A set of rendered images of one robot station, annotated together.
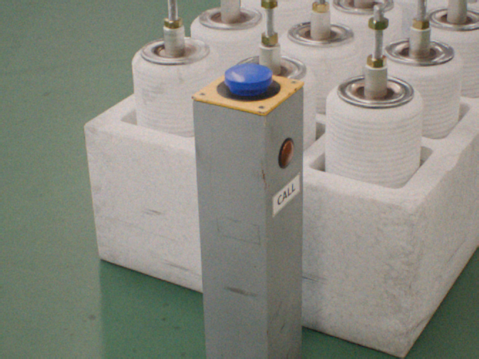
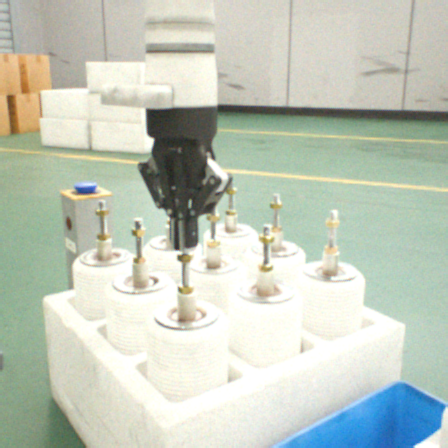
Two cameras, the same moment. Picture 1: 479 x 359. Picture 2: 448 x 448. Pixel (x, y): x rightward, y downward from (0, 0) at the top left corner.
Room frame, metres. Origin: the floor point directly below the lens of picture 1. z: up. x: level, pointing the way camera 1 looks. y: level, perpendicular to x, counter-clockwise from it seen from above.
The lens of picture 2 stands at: (1.33, -0.76, 0.53)
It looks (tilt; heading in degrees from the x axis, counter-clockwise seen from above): 16 degrees down; 114
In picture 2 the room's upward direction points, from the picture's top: straight up
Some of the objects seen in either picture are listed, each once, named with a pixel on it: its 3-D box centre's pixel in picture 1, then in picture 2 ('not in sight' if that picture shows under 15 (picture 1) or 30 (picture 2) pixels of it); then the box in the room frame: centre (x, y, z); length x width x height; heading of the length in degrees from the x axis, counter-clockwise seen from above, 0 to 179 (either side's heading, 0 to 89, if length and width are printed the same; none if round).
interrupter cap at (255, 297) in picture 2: (363, 4); (265, 291); (1.13, -0.15, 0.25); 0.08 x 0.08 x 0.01
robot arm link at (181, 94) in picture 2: not in sight; (167, 74); (1.06, -0.27, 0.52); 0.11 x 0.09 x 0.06; 71
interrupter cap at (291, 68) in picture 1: (269, 70); (172, 243); (0.93, -0.03, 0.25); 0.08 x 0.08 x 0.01
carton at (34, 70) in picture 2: not in sight; (26, 73); (-2.01, 2.82, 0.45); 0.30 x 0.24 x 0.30; 176
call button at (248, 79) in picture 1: (248, 82); (85, 189); (0.74, -0.01, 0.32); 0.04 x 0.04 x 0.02
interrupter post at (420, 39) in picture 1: (419, 41); (140, 273); (0.97, -0.19, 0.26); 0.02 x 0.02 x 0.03
